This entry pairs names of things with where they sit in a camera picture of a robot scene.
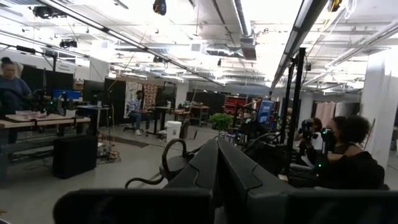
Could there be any black floor cabinet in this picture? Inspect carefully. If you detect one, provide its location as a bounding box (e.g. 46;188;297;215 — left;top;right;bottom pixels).
52;134;98;180

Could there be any white bucket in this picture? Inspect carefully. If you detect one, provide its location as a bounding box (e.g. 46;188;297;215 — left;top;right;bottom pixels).
165;120;183;144

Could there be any red tool cabinet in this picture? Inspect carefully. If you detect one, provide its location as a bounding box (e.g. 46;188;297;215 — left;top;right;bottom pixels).
223;95;250;116

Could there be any small green bush plant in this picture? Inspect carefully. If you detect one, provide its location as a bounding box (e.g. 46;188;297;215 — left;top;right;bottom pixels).
207;113;234;132

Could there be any black looped cable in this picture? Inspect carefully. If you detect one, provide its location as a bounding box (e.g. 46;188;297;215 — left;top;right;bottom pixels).
124;138;200;190

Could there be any silver ventilation duct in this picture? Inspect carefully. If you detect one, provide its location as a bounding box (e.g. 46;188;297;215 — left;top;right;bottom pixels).
205;34;258;62

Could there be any black upright rig pole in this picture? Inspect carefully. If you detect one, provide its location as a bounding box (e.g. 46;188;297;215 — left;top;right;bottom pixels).
279;47;307;175

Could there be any blue lit monitor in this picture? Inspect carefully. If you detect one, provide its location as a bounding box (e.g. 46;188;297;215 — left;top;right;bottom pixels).
256;98;275;126

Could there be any red patterned hanging cloth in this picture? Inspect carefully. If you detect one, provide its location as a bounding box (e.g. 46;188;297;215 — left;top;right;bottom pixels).
142;83;159;110

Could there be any ceiling light strip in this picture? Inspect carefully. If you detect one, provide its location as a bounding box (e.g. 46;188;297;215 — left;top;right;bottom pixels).
39;0;225;88
269;0;328;90

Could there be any wooden workbench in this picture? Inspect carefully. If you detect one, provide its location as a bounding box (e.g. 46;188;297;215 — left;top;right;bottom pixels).
0;113;92;187

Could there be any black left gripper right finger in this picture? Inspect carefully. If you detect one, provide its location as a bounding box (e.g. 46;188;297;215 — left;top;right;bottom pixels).
217;138;398;224

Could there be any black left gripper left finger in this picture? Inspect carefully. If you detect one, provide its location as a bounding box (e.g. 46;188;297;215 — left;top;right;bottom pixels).
52;138;220;224

